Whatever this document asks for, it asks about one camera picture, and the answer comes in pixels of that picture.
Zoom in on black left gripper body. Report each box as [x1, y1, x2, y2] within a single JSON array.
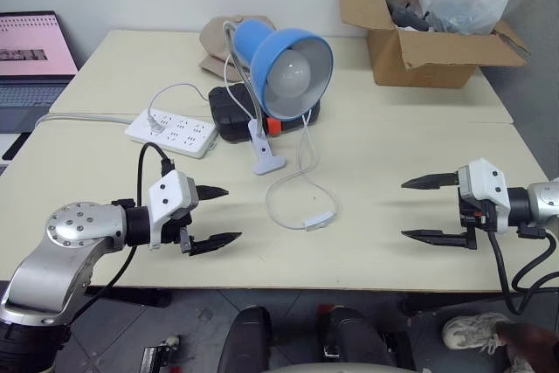
[[163, 211, 196, 257]]

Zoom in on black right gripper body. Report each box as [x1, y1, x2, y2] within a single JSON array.
[[458, 189, 490, 252]]

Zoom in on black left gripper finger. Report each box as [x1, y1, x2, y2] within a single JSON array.
[[196, 184, 230, 201], [188, 231, 243, 258]]

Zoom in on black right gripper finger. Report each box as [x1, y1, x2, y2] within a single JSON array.
[[400, 171, 460, 191], [400, 229, 466, 249]]

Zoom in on blue clip desk lamp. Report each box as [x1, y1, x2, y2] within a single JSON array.
[[222, 18, 335, 176]]

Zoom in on white power strip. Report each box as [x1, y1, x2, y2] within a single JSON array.
[[124, 107, 220, 161]]

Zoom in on black case with orange latch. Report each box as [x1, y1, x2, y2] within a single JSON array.
[[207, 82, 322, 144]]

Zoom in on dark rounded shape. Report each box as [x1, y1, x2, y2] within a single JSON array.
[[217, 306, 273, 373], [326, 305, 397, 373]]

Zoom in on white sneaker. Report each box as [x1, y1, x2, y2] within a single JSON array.
[[441, 312, 513, 355]]

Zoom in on black caster wheel foot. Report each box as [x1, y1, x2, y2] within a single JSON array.
[[141, 334, 182, 368]]

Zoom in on brown cardboard box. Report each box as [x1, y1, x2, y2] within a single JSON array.
[[336, 0, 532, 90]]

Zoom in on dark brown trouser leg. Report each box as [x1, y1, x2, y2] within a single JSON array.
[[496, 320, 559, 373]]

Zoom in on white light bulb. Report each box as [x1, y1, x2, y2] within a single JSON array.
[[266, 50, 313, 96]]

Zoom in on beige cloth hat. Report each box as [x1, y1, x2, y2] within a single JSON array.
[[198, 14, 246, 84]]

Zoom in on dark grey items in box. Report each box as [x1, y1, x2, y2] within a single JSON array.
[[383, 0, 432, 34]]

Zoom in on open laptop computer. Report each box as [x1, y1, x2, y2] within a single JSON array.
[[0, 10, 80, 135]]

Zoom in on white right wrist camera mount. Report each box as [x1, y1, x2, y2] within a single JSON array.
[[457, 157, 510, 235]]

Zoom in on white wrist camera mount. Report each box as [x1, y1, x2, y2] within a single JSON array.
[[457, 157, 510, 235], [147, 170, 200, 252]]

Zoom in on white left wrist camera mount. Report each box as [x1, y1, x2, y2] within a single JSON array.
[[147, 170, 200, 252]]

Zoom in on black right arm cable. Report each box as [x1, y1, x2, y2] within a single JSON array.
[[487, 223, 559, 315]]

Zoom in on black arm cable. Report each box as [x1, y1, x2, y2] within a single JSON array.
[[60, 142, 178, 326], [487, 223, 559, 315]]

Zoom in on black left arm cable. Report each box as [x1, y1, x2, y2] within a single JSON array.
[[60, 142, 178, 326]]

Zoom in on white lamp power cord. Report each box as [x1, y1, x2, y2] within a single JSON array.
[[146, 18, 342, 232]]

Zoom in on white inline cord switch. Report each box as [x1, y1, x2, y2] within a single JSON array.
[[301, 211, 337, 233]]

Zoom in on grey power strip cable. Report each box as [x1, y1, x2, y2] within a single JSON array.
[[33, 112, 141, 128]]

